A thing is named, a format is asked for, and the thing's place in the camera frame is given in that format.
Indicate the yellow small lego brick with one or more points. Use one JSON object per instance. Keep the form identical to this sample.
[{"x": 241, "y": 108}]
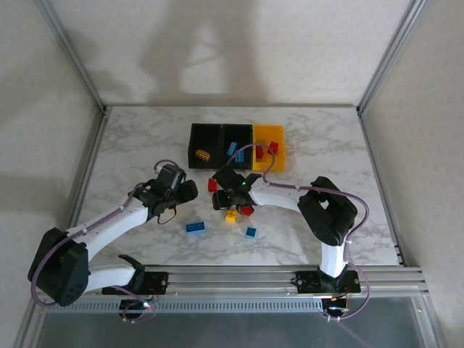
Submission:
[{"x": 231, "y": 216}]

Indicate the red lego brick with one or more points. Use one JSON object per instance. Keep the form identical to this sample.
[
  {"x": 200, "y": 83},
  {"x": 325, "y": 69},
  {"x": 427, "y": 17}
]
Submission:
[
  {"x": 248, "y": 211},
  {"x": 211, "y": 185},
  {"x": 274, "y": 146},
  {"x": 259, "y": 153}
]

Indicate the yellow long lego brick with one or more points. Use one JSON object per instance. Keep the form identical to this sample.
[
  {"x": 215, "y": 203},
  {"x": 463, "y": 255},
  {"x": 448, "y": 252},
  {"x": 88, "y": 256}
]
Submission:
[{"x": 203, "y": 154}]

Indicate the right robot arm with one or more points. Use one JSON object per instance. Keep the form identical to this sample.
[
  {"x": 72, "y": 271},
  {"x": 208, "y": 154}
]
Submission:
[{"x": 326, "y": 214}]

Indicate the black storage bin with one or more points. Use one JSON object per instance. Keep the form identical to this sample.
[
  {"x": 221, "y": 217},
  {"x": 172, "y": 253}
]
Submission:
[
  {"x": 204, "y": 165},
  {"x": 235, "y": 166}
]

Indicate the blue small lego brick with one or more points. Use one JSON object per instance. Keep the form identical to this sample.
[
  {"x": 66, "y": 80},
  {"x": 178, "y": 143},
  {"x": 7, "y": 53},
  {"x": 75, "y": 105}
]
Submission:
[{"x": 250, "y": 232}]

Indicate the yellow storage bin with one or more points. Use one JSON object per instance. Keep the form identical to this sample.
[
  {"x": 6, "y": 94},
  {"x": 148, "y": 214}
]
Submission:
[{"x": 268, "y": 165}]

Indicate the small black controller board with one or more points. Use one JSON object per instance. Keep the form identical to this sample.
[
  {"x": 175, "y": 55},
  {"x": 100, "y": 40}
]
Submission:
[
  {"x": 335, "y": 306},
  {"x": 135, "y": 307}
]

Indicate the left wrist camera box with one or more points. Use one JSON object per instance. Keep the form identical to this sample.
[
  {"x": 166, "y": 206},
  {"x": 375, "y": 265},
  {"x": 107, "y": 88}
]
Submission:
[{"x": 171, "y": 176}]

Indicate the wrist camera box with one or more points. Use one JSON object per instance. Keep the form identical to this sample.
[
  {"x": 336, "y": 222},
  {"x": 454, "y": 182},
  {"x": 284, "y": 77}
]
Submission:
[
  {"x": 226, "y": 178},
  {"x": 171, "y": 176}
]

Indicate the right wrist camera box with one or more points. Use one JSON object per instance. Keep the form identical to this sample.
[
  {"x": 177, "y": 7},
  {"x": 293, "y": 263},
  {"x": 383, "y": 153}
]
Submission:
[{"x": 226, "y": 178}]

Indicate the aluminium table side rail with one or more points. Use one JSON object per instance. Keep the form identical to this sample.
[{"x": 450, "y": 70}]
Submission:
[
  {"x": 84, "y": 177},
  {"x": 367, "y": 137}
]

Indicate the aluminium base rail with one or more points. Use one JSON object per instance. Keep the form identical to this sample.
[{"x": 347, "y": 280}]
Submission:
[{"x": 232, "y": 281}]

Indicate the aluminium frame post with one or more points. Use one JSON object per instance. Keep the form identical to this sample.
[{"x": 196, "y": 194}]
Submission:
[
  {"x": 72, "y": 54},
  {"x": 390, "y": 54}
]

